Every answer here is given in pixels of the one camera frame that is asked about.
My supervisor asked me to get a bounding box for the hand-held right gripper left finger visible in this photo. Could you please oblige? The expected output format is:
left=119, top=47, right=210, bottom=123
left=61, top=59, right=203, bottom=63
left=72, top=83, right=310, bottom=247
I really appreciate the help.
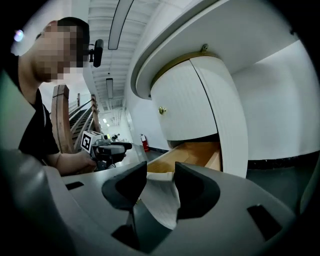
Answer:
left=44, top=161, right=148, bottom=256

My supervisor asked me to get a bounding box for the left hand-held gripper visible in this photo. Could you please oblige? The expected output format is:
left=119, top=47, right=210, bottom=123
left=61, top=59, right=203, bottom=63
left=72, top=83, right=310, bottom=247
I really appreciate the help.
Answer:
left=81, top=129, right=133, bottom=171

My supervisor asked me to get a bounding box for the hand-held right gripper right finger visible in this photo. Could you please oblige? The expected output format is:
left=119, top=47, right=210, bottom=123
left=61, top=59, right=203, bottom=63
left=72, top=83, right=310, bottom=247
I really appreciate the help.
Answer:
left=149, top=161, right=301, bottom=256

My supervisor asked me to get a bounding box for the large white drawer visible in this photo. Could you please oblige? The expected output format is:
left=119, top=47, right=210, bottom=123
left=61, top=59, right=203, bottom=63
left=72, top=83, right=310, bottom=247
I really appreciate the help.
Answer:
left=136, top=139, right=223, bottom=230

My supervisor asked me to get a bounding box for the white wooden cabinet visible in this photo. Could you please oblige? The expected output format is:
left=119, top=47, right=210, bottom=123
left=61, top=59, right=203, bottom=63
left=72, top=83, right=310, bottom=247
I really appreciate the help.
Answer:
left=129, top=0, right=301, bottom=180

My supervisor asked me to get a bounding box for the person's left forearm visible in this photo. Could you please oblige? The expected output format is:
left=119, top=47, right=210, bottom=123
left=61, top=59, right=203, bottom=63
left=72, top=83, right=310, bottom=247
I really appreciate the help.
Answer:
left=46, top=149, right=98, bottom=176

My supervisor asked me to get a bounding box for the red fire extinguisher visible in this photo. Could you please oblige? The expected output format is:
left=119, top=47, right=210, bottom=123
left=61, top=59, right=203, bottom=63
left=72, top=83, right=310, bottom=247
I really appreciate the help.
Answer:
left=139, top=133, right=150, bottom=153

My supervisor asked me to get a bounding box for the short ceiling light panel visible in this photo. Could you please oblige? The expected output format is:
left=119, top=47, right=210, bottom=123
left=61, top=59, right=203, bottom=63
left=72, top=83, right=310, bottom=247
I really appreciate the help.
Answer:
left=105, top=77, right=114, bottom=100

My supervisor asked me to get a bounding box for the wooden staircase railing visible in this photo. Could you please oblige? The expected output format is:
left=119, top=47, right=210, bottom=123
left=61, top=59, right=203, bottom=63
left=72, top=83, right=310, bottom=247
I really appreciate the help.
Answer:
left=51, top=84, right=103, bottom=155

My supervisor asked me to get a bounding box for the person's torso black shirt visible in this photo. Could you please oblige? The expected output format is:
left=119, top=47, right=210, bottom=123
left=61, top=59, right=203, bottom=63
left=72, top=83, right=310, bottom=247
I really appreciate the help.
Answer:
left=4, top=57, right=61, bottom=166

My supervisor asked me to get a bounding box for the white cabinet door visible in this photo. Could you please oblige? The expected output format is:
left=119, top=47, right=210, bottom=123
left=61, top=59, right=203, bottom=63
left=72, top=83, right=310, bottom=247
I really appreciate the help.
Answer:
left=150, top=57, right=221, bottom=142

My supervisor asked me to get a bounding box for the person's head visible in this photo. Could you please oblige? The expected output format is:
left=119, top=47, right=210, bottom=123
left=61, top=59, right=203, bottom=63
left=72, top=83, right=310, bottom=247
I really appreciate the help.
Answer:
left=18, top=16, right=91, bottom=106

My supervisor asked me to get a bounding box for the long ceiling light panel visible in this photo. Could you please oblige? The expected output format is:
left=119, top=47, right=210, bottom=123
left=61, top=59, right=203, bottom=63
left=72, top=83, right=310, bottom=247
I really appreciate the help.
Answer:
left=107, top=0, right=135, bottom=50

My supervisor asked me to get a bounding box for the black head-worn camera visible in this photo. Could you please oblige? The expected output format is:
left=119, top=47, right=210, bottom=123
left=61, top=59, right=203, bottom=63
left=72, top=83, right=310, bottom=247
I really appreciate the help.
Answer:
left=88, top=38, right=105, bottom=68

